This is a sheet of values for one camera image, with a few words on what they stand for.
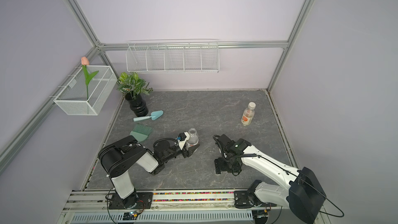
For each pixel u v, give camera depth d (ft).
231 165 2.21
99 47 3.06
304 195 1.29
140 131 3.23
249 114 3.25
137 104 3.25
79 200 2.48
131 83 3.06
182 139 2.38
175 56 3.23
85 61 2.59
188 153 2.54
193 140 2.72
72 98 2.43
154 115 3.46
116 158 1.62
